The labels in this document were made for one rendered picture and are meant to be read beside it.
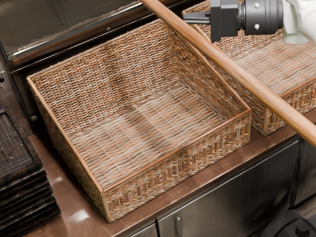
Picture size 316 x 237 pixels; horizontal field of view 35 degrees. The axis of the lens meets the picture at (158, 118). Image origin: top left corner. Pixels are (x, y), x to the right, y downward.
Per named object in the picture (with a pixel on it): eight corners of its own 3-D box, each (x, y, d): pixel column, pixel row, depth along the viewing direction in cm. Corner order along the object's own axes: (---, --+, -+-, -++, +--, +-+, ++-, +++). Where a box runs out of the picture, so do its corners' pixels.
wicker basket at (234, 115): (43, 135, 180) (21, 75, 161) (171, 72, 199) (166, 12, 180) (108, 227, 149) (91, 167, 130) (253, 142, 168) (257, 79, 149)
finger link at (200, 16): (184, 14, 117) (210, 13, 117) (183, 22, 115) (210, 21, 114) (183, 9, 116) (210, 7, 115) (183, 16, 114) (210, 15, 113)
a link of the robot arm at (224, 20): (210, 5, 108) (266, 3, 106) (209, -17, 114) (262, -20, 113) (210, 52, 116) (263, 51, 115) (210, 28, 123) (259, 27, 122)
